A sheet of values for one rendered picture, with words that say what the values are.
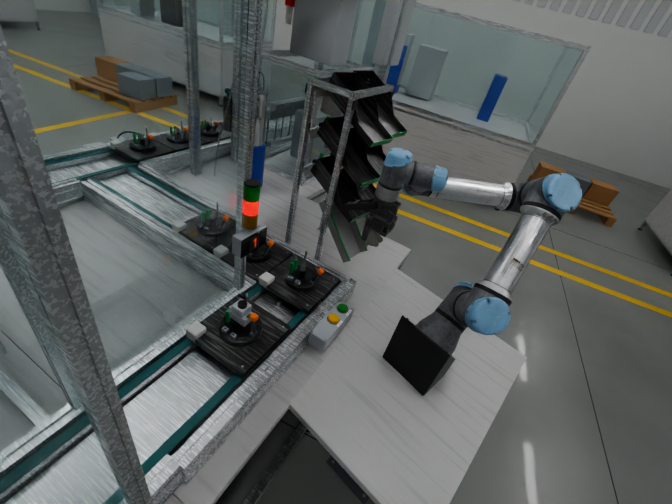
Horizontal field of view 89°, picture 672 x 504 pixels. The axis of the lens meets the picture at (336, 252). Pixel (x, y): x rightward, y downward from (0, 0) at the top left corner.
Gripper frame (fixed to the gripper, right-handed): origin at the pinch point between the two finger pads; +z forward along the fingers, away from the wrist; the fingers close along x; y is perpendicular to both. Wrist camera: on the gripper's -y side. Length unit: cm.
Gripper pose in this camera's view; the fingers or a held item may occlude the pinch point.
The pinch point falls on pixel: (364, 244)
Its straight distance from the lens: 122.4
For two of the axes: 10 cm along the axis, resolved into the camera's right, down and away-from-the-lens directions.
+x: 5.0, -4.3, 7.5
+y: 8.4, 4.5, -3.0
